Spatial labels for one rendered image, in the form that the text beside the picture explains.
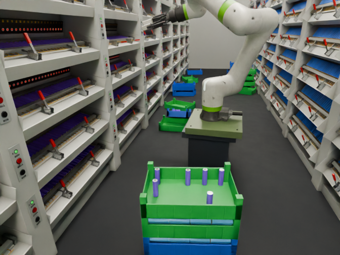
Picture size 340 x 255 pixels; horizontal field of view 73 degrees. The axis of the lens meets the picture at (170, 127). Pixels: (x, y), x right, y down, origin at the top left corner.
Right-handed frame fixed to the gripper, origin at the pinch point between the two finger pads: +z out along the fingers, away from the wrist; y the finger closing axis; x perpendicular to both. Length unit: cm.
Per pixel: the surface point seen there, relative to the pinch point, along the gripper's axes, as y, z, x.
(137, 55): -15.6, 22.5, 28.7
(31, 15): 49, 32, -41
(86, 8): 39, 12, -33
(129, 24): -27.4, 20.6, 7.5
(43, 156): 99, 33, -6
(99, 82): 49, 24, 0
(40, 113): 90, 25, -21
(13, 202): 122, 27, -14
